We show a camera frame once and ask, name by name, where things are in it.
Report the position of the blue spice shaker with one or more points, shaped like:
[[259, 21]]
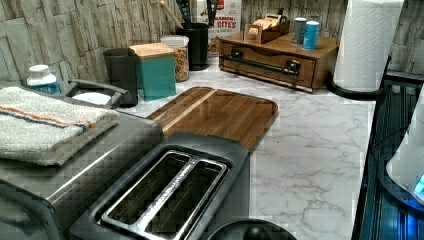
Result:
[[310, 35]]

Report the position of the white striped folded towel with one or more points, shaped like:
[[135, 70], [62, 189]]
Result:
[[41, 129]]

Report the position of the white paper towel roll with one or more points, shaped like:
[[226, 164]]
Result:
[[366, 39]]

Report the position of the black round appliance knob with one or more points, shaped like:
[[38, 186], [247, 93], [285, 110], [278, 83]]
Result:
[[250, 229]]

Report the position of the black two-slot toaster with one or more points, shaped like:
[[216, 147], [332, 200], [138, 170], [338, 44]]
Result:
[[183, 189]]

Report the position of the white lidded round container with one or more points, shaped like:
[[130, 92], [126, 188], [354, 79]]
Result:
[[99, 94]]

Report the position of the black utensil holder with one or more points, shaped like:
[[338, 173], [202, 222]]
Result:
[[197, 46]]

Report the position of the teal canister with wooden lid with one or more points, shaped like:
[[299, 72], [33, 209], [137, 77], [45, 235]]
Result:
[[155, 71]]

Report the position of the clear cereal jar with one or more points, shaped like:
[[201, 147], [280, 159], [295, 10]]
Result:
[[179, 44]]

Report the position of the black dish rack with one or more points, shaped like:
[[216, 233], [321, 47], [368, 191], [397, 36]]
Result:
[[385, 211]]

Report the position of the black kitchen utensils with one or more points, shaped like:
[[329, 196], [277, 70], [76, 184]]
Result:
[[192, 10]]

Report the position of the dark grey cup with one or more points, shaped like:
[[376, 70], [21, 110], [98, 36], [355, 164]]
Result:
[[121, 71]]

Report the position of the white-capped blue bottle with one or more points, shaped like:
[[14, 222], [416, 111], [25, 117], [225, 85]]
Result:
[[41, 79]]

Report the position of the cinnamon oat bites cereal box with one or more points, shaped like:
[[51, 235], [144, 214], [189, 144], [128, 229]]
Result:
[[227, 22]]

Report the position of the wooden drawer box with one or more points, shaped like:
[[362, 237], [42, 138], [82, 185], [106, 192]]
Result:
[[279, 61]]

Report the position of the wooden tea bag organizer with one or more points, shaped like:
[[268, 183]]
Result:
[[266, 29]]

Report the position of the wooden cutting board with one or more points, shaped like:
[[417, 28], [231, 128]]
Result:
[[216, 112]]

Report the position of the grey spice shaker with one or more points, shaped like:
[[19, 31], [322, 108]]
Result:
[[298, 31]]

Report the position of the wooden spoon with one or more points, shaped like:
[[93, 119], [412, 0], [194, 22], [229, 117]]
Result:
[[166, 8]]

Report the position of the black paper towel holder base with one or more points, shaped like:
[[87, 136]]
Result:
[[355, 95]]

